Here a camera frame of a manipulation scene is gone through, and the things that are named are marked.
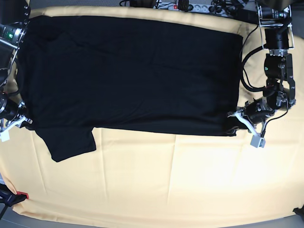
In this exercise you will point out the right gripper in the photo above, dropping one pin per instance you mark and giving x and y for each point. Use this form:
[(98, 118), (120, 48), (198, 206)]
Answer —
[(13, 114)]

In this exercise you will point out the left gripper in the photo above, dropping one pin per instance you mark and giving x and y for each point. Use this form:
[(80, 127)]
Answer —
[(249, 116)]

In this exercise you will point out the black graphic T-shirt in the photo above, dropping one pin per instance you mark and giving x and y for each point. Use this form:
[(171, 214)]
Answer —
[(83, 72)]

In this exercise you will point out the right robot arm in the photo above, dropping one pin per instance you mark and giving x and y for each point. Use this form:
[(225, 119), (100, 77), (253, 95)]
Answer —
[(14, 18)]

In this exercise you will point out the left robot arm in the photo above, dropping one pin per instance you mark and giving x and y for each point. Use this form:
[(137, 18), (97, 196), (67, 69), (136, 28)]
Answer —
[(275, 24)]

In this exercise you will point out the red black table clamp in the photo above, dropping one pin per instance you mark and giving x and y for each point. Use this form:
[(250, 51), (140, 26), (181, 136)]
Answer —
[(8, 198)]

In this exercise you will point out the black corner clamp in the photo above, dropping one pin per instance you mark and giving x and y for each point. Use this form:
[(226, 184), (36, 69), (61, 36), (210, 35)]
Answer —
[(299, 212)]

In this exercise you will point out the yellow table cloth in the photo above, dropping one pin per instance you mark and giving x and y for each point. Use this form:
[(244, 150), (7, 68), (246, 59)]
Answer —
[(152, 180)]

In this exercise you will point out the white power strip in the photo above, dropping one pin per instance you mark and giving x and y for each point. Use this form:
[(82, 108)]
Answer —
[(187, 6)]

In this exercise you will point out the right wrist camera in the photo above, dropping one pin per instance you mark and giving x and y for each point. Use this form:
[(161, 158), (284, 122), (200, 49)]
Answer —
[(4, 136)]

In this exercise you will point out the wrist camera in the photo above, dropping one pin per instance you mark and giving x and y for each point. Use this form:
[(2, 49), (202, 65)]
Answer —
[(257, 141), (4, 136)]

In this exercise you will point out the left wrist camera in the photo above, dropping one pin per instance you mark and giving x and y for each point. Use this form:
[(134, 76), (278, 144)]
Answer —
[(257, 141)]

